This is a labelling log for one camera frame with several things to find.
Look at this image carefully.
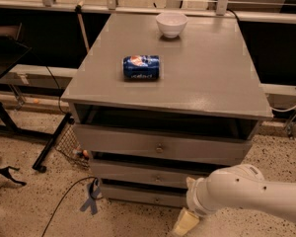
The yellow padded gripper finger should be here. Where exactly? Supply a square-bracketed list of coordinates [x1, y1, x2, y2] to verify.
[172, 207, 199, 237]

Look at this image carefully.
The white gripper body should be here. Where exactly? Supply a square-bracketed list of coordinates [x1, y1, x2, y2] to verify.
[185, 177, 208, 217]

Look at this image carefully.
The grey drawer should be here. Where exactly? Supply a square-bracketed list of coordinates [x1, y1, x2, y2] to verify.
[90, 159, 211, 189]
[101, 185, 186, 207]
[74, 124, 252, 166]

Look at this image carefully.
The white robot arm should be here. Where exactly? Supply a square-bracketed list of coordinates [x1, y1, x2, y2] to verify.
[173, 164, 296, 237]

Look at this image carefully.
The grey bottom drawer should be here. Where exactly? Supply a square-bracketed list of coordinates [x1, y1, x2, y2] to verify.
[101, 185, 186, 207]

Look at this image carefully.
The grey drawer cabinet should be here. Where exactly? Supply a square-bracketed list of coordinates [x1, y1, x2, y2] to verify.
[62, 14, 272, 195]

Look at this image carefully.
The grey top drawer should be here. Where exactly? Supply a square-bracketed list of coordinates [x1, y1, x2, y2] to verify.
[74, 124, 252, 166]

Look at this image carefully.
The blue tape cross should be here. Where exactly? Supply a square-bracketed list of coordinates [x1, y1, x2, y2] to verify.
[80, 180, 101, 215]

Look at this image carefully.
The blue soda can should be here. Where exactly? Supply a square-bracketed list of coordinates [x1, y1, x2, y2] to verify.
[122, 55, 160, 80]

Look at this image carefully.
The white bowl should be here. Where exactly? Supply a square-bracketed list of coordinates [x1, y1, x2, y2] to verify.
[156, 12, 187, 39]

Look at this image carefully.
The black clamp tool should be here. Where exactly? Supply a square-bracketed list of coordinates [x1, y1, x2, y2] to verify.
[0, 166, 27, 186]

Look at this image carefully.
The wooden stick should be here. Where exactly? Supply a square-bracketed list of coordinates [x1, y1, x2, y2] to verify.
[75, 0, 90, 53]

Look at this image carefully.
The black stand with tray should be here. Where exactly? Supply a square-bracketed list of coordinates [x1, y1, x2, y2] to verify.
[0, 25, 71, 173]

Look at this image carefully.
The black floor cable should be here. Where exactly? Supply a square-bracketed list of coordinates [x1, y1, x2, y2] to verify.
[40, 176, 97, 237]

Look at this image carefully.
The white wall cable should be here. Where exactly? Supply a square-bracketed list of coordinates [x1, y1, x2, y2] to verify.
[269, 93, 296, 114]

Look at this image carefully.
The wire mesh basket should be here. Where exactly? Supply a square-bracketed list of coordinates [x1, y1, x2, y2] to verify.
[54, 124, 89, 170]

